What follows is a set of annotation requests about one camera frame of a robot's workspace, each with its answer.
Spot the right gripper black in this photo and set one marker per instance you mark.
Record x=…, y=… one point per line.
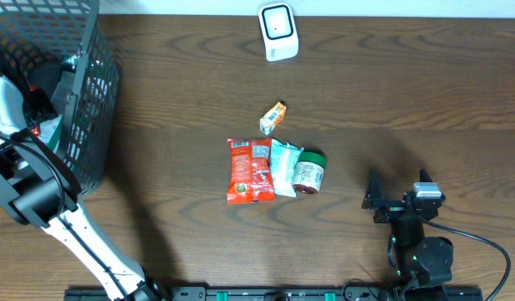
x=374, y=200

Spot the green-lid white jar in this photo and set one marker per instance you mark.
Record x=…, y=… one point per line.
x=309, y=172

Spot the teal white snack packet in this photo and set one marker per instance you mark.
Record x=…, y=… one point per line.
x=283, y=160

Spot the orange white small packet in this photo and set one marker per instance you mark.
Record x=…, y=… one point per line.
x=273, y=117

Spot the red snack packet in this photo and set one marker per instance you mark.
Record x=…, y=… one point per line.
x=250, y=178

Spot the green white snack bag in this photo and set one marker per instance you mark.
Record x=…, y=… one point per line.
x=62, y=87

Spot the small red wrapper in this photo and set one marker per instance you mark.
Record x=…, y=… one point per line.
x=33, y=103

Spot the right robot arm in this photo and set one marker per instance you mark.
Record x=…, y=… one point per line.
x=423, y=263

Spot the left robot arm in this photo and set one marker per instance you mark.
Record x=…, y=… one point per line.
x=38, y=188

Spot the white barcode scanner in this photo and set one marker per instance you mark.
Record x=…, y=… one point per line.
x=280, y=35

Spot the grey plastic mesh basket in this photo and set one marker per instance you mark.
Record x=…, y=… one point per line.
x=44, y=38

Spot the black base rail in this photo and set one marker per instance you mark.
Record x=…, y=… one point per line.
x=353, y=293

